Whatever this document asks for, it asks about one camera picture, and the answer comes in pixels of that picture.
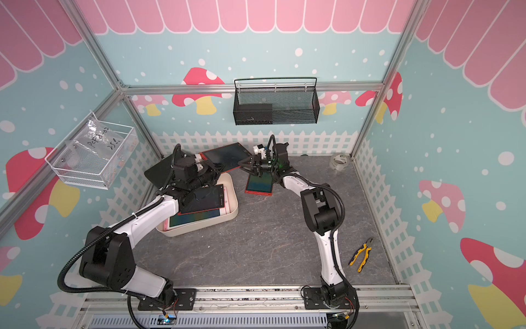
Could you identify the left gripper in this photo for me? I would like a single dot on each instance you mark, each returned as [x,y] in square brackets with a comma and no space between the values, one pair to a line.
[212,167]

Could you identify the cream plastic storage box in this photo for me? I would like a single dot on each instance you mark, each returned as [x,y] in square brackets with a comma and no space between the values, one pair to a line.
[231,206]

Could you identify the white wire wall basket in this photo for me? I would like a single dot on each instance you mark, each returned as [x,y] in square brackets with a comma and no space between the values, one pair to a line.
[104,178]

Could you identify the black case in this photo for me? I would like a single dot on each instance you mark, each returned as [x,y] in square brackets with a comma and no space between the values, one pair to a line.
[161,173]

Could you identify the clear plastic bag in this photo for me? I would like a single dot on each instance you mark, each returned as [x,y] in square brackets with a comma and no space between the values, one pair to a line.
[92,148]

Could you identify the black box in basket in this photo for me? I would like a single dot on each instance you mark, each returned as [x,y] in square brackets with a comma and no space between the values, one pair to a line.
[253,114]

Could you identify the black mesh wall basket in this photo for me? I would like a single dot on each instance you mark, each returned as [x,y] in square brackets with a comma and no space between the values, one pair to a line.
[294,100]

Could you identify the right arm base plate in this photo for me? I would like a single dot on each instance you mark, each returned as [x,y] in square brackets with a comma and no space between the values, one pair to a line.
[319,298]

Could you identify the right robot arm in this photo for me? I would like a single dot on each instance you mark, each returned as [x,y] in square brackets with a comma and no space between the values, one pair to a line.
[323,209]

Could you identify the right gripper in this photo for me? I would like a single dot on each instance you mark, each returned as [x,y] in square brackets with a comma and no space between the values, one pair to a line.
[255,165]

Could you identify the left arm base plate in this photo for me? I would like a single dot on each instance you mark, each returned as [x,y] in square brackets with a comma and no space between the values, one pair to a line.
[176,299]

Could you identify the yellow black pliers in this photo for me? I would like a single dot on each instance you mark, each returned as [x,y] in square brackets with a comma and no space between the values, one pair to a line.
[362,254]

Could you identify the clear tape roll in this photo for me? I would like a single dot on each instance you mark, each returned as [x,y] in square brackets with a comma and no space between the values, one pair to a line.
[339,162]

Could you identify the red writing tablet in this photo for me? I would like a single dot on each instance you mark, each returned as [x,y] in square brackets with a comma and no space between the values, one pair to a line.
[203,199]
[228,156]
[260,185]

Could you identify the pink writing tablet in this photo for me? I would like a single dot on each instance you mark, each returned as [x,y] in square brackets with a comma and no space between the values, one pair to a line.
[181,219]

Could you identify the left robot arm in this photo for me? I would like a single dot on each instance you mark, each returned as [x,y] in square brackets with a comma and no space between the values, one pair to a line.
[106,263]

